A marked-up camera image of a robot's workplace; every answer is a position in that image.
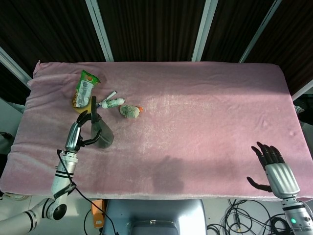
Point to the white pen with black tip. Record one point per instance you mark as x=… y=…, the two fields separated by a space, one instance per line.
x=109 y=96

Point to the pink plush table cloth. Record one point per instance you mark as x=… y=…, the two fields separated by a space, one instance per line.
x=195 y=122

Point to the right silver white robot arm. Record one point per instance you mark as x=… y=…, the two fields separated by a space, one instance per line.
x=297 y=213

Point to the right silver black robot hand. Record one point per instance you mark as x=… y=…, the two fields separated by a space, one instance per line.
x=281 y=176

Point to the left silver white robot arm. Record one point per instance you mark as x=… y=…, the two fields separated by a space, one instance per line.
x=62 y=176

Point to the orange box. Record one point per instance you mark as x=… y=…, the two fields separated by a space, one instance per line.
x=97 y=213

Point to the green snack bag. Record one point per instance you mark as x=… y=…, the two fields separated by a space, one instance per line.
x=84 y=90

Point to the white frame post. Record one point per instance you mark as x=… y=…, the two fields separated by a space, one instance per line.
x=100 y=30
x=260 y=30
x=204 y=30
x=303 y=89
x=14 y=64

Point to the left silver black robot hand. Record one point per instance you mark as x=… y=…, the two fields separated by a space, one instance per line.
x=73 y=137

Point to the white tube with blue cap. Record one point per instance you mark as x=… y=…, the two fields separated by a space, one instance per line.
x=113 y=103

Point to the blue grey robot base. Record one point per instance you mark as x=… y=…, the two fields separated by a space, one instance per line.
x=154 y=218

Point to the dark brown curtain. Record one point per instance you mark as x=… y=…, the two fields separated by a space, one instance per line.
x=156 y=27

